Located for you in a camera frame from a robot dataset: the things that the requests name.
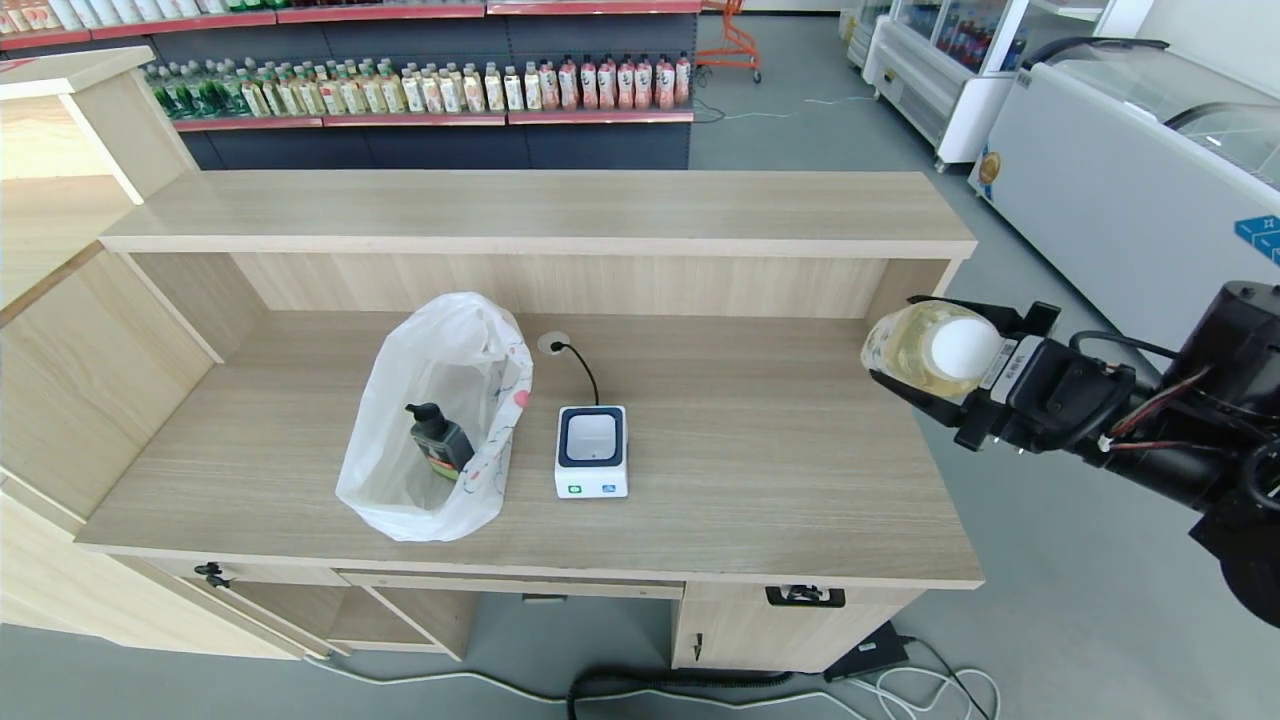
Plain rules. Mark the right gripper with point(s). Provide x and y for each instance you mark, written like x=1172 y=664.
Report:
x=1060 y=400

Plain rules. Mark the yellow bottle with white cap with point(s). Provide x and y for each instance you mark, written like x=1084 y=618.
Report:
x=900 y=350

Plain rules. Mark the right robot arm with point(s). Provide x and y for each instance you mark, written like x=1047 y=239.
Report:
x=1230 y=340

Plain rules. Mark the white barcode scanner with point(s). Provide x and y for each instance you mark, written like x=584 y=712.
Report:
x=591 y=470

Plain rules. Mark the orange shopping cart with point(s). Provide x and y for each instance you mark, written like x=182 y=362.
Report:
x=735 y=40

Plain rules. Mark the white plastic shopping bag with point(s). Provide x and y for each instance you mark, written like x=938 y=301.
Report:
x=470 y=340

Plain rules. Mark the white chest freezer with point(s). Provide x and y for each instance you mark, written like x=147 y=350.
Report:
x=1100 y=180

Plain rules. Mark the wooden counter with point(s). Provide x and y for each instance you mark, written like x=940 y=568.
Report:
x=700 y=450

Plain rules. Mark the white glass display freezer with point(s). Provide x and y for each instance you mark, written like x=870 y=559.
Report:
x=950 y=70

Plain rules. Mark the black power adapter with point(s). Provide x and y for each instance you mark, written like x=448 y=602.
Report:
x=868 y=652

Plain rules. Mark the black pump bottle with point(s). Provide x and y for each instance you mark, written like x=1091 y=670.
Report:
x=440 y=443

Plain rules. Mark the black shop shelf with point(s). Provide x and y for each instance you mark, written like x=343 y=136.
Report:
x=450 y=40

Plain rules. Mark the row of bottles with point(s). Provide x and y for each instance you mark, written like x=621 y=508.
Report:
x=400 y=90
x=110 y=10

